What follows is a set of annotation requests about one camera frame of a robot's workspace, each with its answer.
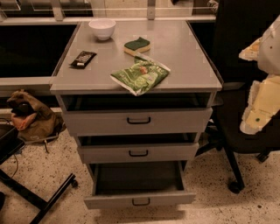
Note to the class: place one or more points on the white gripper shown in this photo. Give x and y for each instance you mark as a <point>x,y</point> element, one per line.
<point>270,52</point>

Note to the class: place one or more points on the grey bottom drawer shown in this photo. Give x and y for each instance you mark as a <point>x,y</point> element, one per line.
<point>139,185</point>

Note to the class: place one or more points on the grey drawer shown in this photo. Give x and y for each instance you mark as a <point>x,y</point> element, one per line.
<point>125,114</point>
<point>136,148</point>
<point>139,185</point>

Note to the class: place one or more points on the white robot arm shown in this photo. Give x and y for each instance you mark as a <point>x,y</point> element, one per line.
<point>266,50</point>

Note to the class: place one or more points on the grey top drawer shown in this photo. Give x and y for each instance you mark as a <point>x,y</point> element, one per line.
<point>125,114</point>

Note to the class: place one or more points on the grey drawer cabinet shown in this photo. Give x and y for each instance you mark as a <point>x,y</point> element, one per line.
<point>172,43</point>

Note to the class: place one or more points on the grey middle drawer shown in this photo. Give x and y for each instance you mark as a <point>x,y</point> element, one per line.
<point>136,148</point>

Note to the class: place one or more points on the black office chair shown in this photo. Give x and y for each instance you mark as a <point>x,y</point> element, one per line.
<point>239,23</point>

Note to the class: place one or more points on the green snack bag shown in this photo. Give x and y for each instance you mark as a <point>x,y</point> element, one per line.
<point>142,76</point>

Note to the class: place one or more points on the green yellow sponge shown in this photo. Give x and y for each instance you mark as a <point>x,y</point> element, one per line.
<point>139,45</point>

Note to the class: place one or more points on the white ceramic bowl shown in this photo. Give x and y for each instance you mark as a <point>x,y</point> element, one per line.
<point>102,28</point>

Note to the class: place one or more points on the black chocolate bar wrapper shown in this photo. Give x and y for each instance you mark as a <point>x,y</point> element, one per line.
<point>82,60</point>

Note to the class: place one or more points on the brown canvas bag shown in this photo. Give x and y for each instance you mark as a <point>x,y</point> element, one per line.
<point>34,121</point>

